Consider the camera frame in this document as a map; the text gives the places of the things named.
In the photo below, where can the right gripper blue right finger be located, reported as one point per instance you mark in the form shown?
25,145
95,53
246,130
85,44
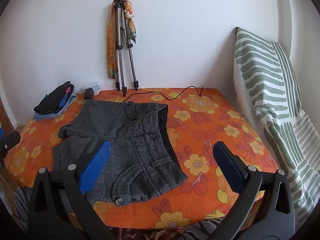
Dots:
264,207

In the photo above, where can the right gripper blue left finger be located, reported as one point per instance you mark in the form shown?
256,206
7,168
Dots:
47,217

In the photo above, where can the grey houndstooth shorts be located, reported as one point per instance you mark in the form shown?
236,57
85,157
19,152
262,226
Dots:
142,164

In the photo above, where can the stack of folded clothes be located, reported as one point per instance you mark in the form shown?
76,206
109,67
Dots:
56,102

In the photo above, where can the black power adapter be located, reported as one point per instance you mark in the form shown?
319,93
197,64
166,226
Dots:
88,94

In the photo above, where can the white power strip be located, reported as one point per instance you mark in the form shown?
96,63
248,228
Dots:
96,86

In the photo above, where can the orange floral bed sheet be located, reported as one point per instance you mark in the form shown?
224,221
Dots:
195,123

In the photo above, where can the green striped white pillow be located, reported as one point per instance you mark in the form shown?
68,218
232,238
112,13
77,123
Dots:
269,97

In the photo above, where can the orange patterned scarf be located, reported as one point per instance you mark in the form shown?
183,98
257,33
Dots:
111,35

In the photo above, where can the silver camera tripod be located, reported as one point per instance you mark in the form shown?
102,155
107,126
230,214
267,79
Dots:
125,35

